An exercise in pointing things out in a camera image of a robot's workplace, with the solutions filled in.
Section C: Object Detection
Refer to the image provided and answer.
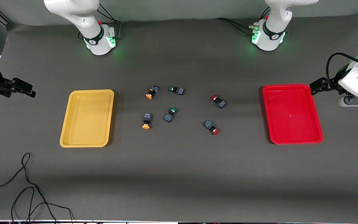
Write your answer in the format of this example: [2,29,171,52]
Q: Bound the red push button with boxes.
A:
[204,120,219,135]
[211,95,226,109]

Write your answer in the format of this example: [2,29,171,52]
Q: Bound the yellow push button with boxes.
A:
[142,113,153,129]
[145,85,159,100]

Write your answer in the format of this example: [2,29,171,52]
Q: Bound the red plastic tray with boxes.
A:
[262,84,324,145]

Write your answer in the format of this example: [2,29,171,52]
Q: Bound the yellow plastic tray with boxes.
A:
[60,89,115,148]

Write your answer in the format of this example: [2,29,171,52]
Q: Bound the green push button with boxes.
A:
[169,85,185,96]
[163,107,178,123]

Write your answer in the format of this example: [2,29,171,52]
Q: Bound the aluminium frame rail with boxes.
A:
[0,9,13,25]

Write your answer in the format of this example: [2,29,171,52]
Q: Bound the thin black loose cable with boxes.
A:
[0,152,74,224]

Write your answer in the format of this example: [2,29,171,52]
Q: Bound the black right arm base cable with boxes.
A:
[96,3,122,40]

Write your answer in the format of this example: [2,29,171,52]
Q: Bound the black arm base cable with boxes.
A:
[96,3,122,40]
[215,8,271,35]

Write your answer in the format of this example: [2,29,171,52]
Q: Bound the black left arm base cable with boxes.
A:
[215,8,271,35]

